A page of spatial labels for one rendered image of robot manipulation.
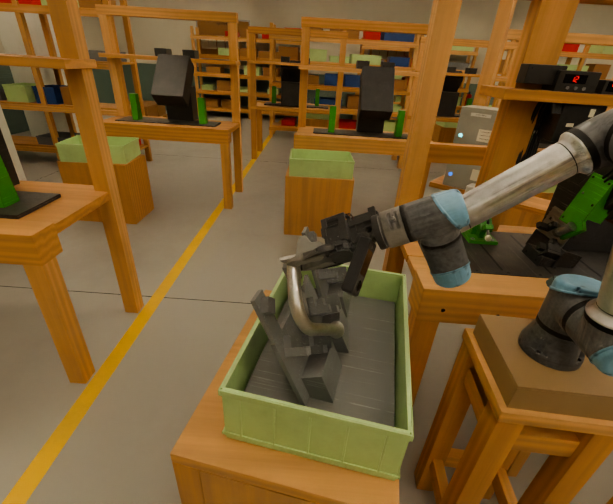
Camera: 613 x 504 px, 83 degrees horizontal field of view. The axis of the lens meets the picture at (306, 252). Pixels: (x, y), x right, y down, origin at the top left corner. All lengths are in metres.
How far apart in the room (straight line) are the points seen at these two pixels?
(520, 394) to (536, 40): 1.35
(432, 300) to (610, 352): 0.59
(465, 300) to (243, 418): 0.89
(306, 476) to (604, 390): 0.75
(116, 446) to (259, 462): 1.18
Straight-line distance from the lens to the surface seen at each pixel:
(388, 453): 0.86
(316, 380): 0.90
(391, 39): 8.28
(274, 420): 0.84
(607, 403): 1.17
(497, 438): 1.17
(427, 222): 0.66
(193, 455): 0.96
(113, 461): 1.98
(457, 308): 1.41
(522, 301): 1.48
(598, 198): 1.71
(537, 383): 1.08
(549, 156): 0.86
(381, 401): 0.98
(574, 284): 1.05
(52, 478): 2.04
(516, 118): 1.86
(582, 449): 1.28
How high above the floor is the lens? 1.60
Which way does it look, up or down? 29 degrees down
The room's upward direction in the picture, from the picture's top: 4 degrees clockwise
